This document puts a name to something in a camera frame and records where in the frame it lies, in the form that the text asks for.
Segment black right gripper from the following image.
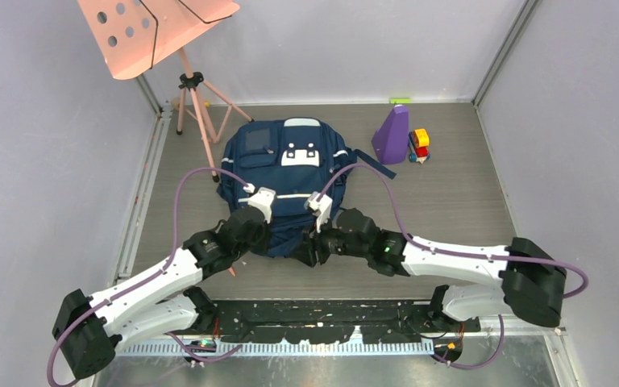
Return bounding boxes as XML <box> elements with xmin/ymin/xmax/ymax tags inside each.
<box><xmin>289</xmin><ymin>212</ymin><xmax>371</xmax><ymax>266</ymax></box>

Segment navy blue backpack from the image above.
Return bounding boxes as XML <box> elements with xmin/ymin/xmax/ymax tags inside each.
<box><xmin>217</xmin><ymin>118</ymin><xmax>396</xmax><ymax>258</ymax></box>

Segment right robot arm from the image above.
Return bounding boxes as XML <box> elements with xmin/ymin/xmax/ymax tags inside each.
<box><xmin>289</xmin><ymin>209</ymin><xmax>567</xmax><ymax>331</ymax></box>

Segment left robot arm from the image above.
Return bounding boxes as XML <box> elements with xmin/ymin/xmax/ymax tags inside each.
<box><xmin>47</xmin><ymin>205</ymin><xmax>272</xmax><ymax>385</ymax></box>

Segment purple metronome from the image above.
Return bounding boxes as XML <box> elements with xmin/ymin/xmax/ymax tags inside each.
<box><xmin>371</xmin><ymin>104</ymin><xmax>409</xmax><ymax>165</ymax></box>

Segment toy block car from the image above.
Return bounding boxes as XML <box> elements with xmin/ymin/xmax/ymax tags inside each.
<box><xmin>408</xmin><ymin>128</ymin><xmax>430</xmax><ymax>164</ymax></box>

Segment pink music stand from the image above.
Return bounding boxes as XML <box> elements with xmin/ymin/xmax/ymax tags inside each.
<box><xmin>78</xmin><ymin>0</ymin><xmax>253</xmax><ymax>167</ymax></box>

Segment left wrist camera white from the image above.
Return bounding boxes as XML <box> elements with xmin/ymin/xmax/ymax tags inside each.
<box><xmin>243</xmin><ymin>183</ymin><xmax>276</xmax><ymax>224</ymax></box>

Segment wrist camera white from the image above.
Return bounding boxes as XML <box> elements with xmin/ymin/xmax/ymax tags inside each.
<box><xmin>305</xmin><ymin>192</ymin><xmax>333</xmax><ymax>233</ymax></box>
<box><xmin>243</xmin><ymin>183</ymin><xmax>276</xmax><ymax>224</ymax></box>

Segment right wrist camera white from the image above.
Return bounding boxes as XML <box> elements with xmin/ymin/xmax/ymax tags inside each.
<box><xmin>305</xmin><ymin>192</ymin><xmax>333</xmax><ymax>233</ymax></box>

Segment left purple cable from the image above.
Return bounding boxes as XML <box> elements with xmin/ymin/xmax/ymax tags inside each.
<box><xmin>46</xmin><ymin>167</ymin><xmax>257</xmax><ymax>387</ymax></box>

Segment purple cable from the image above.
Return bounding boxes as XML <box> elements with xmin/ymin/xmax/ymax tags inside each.
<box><xmin>309</xmin><ymin>162</ymin><xmax>590</xmax><ymax>372</ymax></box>
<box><xmin>46</xmin><ymin>167</ymin><xmax>257</xmax><ymax>387</ymax></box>

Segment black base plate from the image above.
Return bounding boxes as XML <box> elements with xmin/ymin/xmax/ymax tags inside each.
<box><xmin>180</xmin><ymin>299</ymin><xmax>480</xmax><ymax>344</ymax></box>

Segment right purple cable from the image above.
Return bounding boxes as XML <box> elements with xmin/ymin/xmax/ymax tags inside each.
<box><xmin>309</xmin><ymin>162</ymin><xmax>590</xmax><ymax>372</ymax></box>

